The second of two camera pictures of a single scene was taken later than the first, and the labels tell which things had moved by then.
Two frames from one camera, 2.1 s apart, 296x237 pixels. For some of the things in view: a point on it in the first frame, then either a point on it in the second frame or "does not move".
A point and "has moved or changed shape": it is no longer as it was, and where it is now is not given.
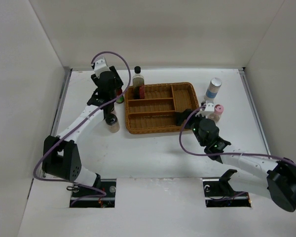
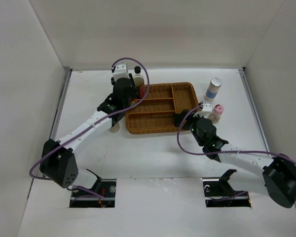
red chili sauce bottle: (120, 99) has moved or changed shape
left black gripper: (119, 84) to (133, 93)
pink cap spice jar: (216, 115) does not move
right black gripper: (181, 116) does not move
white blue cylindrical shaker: (214, 86) does not move
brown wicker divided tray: (157, 112) does not move
